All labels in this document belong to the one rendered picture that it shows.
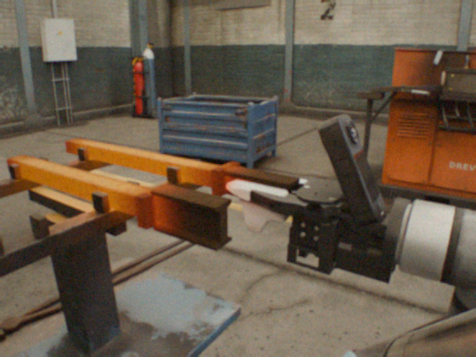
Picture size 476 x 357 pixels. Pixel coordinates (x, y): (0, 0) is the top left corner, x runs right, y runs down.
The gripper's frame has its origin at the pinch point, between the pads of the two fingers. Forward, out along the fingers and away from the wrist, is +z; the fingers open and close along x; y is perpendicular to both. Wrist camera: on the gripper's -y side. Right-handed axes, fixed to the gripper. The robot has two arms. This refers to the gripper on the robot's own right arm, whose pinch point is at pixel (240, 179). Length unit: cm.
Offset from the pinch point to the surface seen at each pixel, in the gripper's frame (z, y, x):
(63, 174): 18.5, -0.9, -13.1
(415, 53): 21, -23, 283
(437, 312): -28, 98, 130
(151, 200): 2.2, -1.0, -12.8
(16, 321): 31.3, 25.1, -19.2
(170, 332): 10.3, 26.3, -4.4
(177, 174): 8.3, 0.1, -2.5
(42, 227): 8.0, 0.2, -21.7
